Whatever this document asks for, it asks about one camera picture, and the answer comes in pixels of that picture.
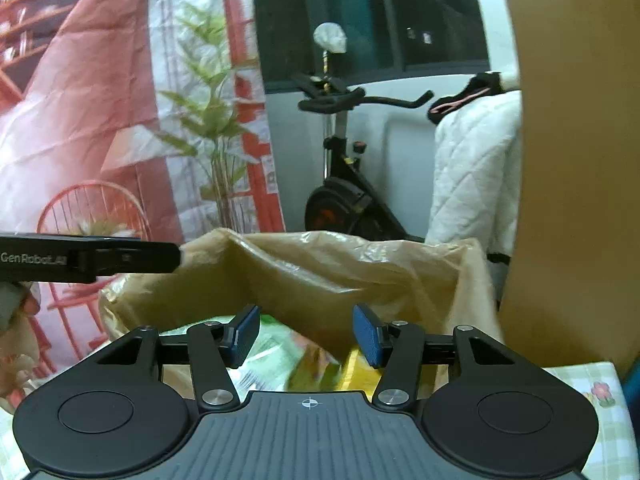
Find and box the checked rabbit tablecloth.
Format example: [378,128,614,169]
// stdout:
[0,360,632,480]

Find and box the person's left hand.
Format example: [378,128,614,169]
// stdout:
[0,282,42,333]

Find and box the black and pink strap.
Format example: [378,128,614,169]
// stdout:
[426,72,503,125]

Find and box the printed backdrop cloth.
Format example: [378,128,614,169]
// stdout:
[0,0,287,411]

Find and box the white plastic bag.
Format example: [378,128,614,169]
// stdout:
[313,22,347,54]

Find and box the black exercise bike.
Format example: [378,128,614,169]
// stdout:
[291,52,435,243]

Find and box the yellow snack packet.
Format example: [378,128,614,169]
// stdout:
[340,345,383,393]

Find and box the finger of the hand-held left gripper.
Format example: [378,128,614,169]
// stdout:
[80,236,181,276]

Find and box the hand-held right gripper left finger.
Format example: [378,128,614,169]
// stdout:
[95,304,262,411]

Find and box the teal chair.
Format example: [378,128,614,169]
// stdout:
[617,360,640,441]

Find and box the white quilted jacket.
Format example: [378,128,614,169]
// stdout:
[425,72,523,263]

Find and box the dark window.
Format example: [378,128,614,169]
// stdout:
[248,0,491,83]

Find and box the green snack packet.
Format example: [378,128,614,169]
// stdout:
[160,312,346,393]

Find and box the wooden chair back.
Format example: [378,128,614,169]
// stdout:
[492,0,640,376]

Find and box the taped cardboard box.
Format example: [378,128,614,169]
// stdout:
[98,228,506,401]

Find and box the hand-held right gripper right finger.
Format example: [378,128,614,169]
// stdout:
[352,304,523,412]

